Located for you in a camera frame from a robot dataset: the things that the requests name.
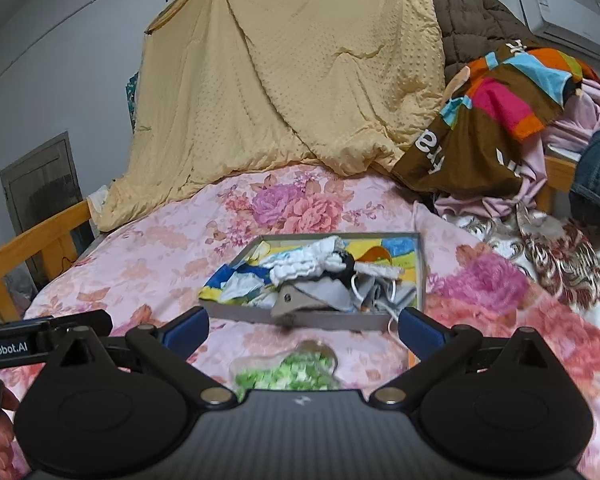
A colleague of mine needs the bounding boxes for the white knitted sock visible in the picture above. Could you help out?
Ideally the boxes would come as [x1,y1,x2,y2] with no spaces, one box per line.
[260,236,346,286]

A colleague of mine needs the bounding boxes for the maroon gold patterned blanket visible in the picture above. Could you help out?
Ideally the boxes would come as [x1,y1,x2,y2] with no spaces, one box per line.
[443,205,600,328]

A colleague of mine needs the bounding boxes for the grey cloth face mask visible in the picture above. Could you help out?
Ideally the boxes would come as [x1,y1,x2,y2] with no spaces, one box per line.
[350,262,418,322]

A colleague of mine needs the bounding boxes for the pink floral bed cover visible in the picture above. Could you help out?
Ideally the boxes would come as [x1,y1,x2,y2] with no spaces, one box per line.
[28,166,600,479]

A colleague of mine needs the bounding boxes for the yellow dotted quilt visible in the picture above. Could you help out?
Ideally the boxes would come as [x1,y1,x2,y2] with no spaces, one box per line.
[92,0,445,232]

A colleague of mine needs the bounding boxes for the brown colourful striped garment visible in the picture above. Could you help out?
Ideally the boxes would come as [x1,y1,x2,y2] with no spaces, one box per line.
[391,40,600,198]

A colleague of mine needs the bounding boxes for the grey tray with cartoon cloth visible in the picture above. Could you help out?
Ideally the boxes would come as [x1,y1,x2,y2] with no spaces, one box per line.
[199,232,426,332]

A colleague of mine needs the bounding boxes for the white air conditioner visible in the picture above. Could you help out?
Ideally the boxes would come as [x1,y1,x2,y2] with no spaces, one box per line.
[519,0,600,58]

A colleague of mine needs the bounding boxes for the lilac cloth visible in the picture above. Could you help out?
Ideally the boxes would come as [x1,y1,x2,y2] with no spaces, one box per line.
[434,79,600,218]

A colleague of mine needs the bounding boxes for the orange ribbed band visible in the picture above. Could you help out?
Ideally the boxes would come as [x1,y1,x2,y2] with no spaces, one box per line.
[355,245,392,263]

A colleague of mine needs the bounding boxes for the grey sock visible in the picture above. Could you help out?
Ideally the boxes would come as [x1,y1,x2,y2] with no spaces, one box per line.
[294,276,355,313]

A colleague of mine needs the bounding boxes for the grey wall cabinet door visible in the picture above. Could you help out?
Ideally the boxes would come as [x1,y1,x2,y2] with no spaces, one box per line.
[0,130,94,291]

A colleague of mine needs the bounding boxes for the navy white dotted sock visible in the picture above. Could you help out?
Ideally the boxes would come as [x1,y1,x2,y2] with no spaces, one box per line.
[332,250,355,286]

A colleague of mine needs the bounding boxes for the left human hand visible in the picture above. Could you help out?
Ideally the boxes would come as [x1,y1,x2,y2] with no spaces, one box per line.
[0,372,22,480]

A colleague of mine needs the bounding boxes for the brown quilted jacket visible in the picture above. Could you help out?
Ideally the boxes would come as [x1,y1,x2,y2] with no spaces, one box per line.
[427,0,544,86]

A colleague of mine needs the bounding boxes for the blue denim jeans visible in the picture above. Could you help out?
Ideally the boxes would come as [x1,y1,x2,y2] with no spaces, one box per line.
[569,130,600,226]

